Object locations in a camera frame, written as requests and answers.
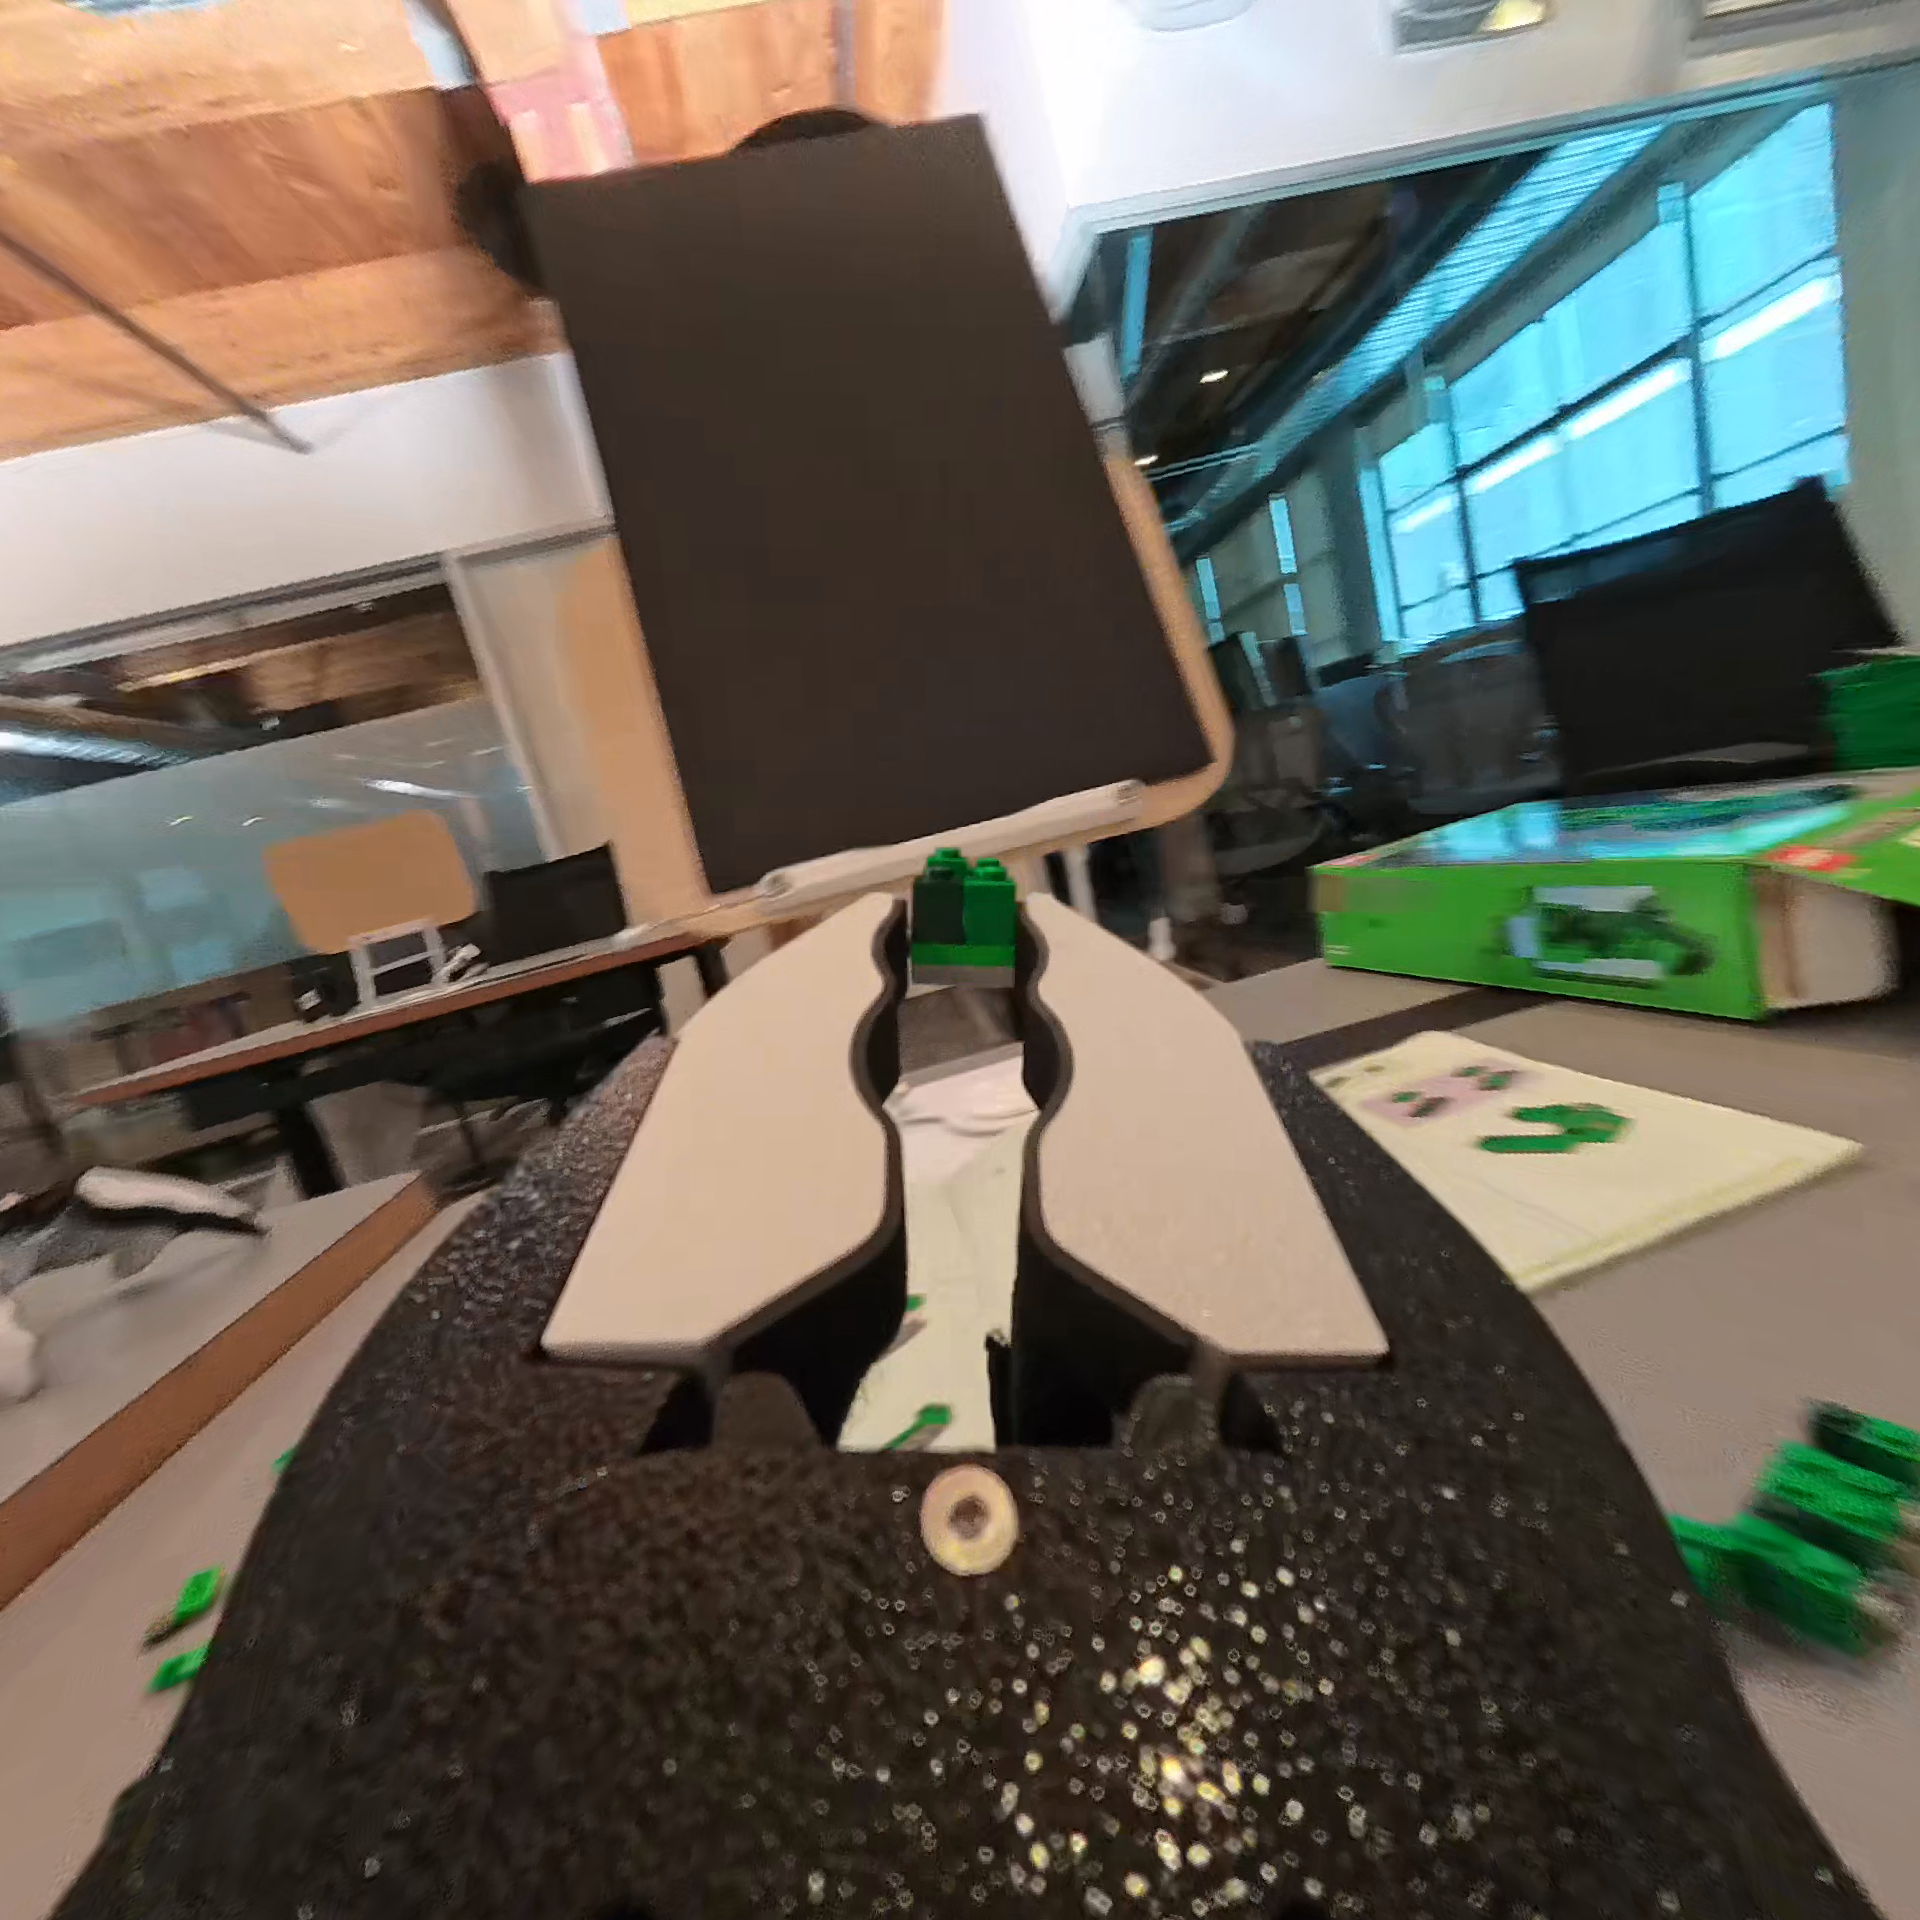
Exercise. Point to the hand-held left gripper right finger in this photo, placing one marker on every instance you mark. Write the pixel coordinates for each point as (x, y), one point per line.
(1201, 1169)

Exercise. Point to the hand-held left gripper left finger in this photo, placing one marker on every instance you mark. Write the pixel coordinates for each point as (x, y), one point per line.
(720, 1142)

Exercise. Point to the green brick assembly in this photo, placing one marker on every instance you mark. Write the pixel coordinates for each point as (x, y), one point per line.
(967, 907)

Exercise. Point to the grey desk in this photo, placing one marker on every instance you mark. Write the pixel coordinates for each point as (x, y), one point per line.
(1680, 1349)

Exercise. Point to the loose instruction sheet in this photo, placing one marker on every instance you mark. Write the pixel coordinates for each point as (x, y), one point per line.
(951, 1244)

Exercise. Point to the black monitor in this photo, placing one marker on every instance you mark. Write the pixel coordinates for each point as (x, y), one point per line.
(554, 907)

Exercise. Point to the wooden top office table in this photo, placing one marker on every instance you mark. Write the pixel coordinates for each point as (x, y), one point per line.
(374, 1022)

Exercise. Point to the green toy box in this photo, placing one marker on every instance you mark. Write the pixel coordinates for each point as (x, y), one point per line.
(1500, 900)

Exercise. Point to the tan board panel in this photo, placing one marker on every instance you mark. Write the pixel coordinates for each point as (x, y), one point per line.
(367, 879)

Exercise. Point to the grey office chair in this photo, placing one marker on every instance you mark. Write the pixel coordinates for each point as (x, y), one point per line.
(1350, 750)

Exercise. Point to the open instruction booklet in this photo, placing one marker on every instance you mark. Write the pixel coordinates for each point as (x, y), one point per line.
(1649, 1184)

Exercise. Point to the pile of green bricks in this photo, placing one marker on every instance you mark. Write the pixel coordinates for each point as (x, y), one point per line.
(1801, 1562)

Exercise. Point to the green bin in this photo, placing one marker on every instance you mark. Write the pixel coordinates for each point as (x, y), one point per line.
(1874, 713)

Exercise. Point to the grid pane window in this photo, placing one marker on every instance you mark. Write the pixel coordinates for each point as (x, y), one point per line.
(1620, 374)

